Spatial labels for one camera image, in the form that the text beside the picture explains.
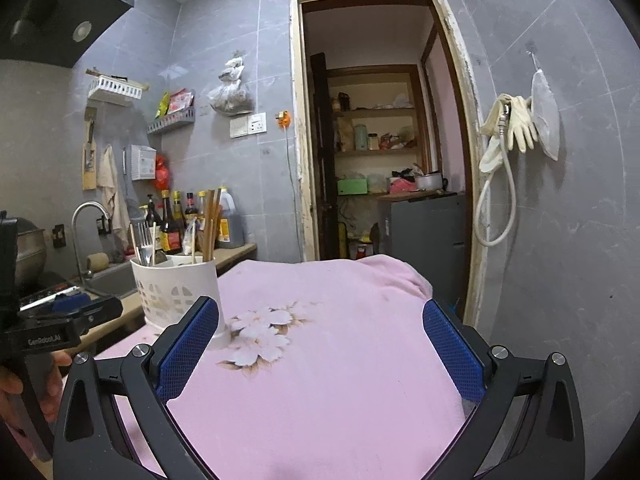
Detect hanging beige towel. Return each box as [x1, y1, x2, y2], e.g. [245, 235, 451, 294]
[96, 144, 130, 249]

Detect wooden chopstick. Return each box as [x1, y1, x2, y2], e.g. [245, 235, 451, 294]
[129, 222, 141, 264]
[205, 188, 221, 261]
[201, 191, 213, 262]

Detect red hanging bag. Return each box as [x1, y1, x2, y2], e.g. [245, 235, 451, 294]
[154, 153, 170, 191]

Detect person's left hand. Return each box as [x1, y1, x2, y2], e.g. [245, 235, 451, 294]
[0, 350, 74, 426]

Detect green box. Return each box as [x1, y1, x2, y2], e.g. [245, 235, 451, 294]
[337, 178, 369, 196]

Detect white plastic utensil holder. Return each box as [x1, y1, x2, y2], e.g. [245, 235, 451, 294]
[131, 255, 231, 350]

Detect wooden door frame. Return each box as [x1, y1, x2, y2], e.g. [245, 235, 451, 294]
[290, 0, 486, 325]

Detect hanging plastic bag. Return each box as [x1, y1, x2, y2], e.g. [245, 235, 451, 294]
[207, 51, 254, 117]

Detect dark grey cabinet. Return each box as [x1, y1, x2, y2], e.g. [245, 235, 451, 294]
[378, 194, 466, 307]

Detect black range hood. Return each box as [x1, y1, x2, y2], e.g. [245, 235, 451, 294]
[1, 0, 134, 68]

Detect orange wall hook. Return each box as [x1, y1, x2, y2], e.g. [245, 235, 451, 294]
[276, 110, 292, 129]

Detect pink floral table cloth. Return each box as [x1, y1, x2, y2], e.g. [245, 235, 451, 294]
[168, 256, 465, 479]

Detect stainless steel spoon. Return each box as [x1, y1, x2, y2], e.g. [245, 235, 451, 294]
[186, 219, 198, 264]

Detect white wall box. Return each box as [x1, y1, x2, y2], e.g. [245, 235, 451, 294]
[122, 144, 156, 181]

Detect wooden pantry shelf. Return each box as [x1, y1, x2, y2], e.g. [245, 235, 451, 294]
[326, 64, 437, 197]

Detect dark sauce bottle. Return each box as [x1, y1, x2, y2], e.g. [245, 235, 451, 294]
[160, 190, 182, 255]

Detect metal pot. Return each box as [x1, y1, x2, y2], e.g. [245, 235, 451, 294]
[414, 171, 448, 192]

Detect chrome kitchen faucet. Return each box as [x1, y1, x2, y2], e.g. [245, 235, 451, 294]
[70, 200, 111, 285]

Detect hanging mesh bag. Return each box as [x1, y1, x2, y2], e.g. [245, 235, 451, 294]
[528, 51, 561, 162]

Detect white wall socket panel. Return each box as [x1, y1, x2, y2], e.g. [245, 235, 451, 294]
[229, 113, 267, 139]

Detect white wall basket rack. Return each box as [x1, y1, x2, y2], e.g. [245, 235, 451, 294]
[85, 68, 150, 106]

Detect grey wall shelf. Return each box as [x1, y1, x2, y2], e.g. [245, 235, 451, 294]
[146, 106, 195, 136]

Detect kitchen counter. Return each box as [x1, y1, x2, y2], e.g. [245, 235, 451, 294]
[70, 243, 257, 353]

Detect cream rubber gloves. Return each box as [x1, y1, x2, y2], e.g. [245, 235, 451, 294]
[480, 93, 538, 174]

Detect white hose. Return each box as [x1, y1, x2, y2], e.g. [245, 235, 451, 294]
[473, 109, 518, 248]

